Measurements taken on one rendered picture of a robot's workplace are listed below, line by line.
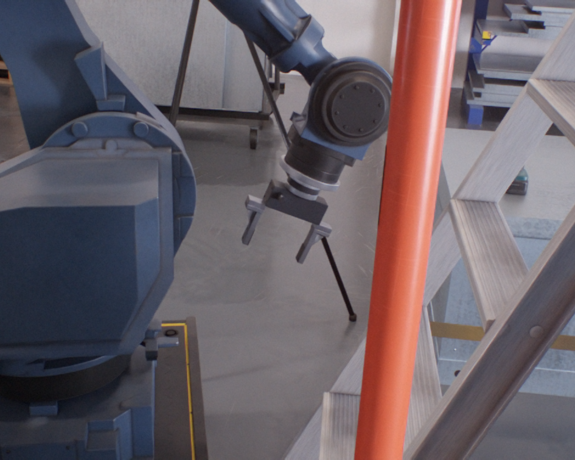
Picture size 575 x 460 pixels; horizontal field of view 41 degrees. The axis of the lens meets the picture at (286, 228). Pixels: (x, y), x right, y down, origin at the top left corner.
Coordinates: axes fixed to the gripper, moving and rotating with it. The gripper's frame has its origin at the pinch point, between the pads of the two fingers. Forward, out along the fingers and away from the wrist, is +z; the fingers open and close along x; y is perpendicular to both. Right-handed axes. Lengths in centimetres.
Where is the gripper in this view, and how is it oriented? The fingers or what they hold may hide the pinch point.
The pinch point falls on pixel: (275, 244)
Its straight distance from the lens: 171.0
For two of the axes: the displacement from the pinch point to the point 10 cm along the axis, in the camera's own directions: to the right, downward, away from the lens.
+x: 9.0, 3.2, 2.9
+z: -4.1, 8.6, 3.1
